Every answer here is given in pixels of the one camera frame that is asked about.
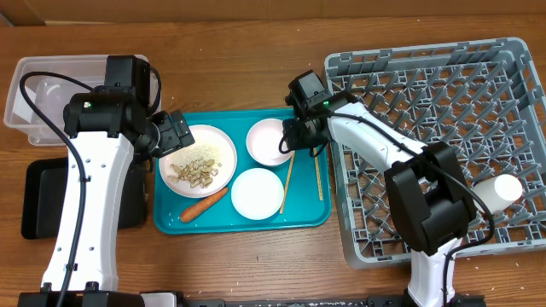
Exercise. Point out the white cup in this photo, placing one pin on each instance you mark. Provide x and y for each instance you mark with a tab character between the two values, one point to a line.
498	193

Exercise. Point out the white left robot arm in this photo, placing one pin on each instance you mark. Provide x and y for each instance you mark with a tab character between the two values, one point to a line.
106	128

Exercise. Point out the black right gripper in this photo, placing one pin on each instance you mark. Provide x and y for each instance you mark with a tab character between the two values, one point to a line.
293	140

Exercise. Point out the orange carrot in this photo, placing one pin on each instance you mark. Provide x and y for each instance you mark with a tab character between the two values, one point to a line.
192	212

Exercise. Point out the grey dishwasher rack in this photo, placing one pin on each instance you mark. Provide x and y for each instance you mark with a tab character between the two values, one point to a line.
482	97

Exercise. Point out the pale green bowl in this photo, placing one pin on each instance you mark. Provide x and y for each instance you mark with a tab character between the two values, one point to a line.
257	194

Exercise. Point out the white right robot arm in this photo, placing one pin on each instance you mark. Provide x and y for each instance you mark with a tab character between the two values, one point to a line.
430	203

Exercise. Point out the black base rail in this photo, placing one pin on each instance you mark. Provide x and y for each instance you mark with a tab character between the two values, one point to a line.
341	302

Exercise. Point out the white plate with food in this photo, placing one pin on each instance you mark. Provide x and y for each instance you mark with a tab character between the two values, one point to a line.
202	168

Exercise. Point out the right wooden chopstick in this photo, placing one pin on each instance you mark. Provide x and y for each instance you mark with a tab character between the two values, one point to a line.
318	174

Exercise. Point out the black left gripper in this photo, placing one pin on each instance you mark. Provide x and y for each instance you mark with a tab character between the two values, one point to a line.
173	136

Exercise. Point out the clear plastic bin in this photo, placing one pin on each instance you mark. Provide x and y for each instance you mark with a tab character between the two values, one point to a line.
49	94

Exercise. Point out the teal plastic tray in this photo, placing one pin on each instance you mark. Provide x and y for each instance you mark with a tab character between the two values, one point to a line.
234	179

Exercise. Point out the black plastic bin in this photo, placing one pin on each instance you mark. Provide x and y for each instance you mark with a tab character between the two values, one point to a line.
46	181

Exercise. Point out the left wooden chopstick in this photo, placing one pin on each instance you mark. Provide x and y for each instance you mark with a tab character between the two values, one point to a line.
286	186

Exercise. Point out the wooden chopstick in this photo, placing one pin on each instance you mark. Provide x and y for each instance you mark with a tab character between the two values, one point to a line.
286	186
318	174

